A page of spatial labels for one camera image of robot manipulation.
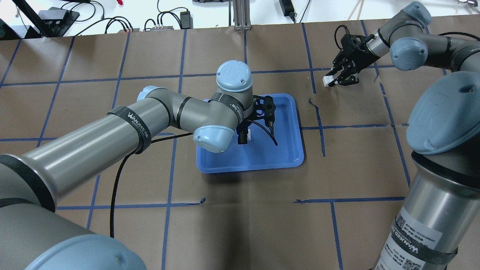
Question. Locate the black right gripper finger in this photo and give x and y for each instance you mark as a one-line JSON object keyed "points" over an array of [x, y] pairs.
{"points": [[338, 66], [348, 76]]}

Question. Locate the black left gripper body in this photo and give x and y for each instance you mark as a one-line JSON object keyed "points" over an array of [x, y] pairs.
{"points": [[243, 132]]}

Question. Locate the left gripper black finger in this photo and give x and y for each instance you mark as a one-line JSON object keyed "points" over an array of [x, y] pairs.
{"points": [[269, 129], [242, 126]]}

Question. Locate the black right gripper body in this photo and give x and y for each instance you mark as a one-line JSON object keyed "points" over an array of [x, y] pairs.
{"points": [[359, 52]]}

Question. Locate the small white building block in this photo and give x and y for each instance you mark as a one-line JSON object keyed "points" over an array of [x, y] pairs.
{"points": [[328, 81]]}

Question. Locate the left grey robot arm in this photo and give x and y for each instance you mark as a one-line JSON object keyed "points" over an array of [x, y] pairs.
{"points": [[34, 237]]}

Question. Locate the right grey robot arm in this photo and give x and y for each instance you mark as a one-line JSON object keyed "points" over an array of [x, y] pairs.
{"points": [[443, 132]]}

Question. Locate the blue plastic tray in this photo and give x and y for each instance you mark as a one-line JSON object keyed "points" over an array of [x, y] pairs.
{"points": [[260, 153]]}

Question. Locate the black power brick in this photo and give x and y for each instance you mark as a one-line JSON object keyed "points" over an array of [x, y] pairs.
{"points": [[287, 8]]}

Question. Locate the black power adapter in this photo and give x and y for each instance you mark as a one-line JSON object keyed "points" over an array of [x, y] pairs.
{"points": [[186, 20]]}

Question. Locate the black stand base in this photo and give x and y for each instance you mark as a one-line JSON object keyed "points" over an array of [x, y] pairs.
{"points": [[58, 20]]}

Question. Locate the aluminium profile post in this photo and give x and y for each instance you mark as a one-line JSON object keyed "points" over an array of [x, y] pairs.
{"points": [[241, 11]]}

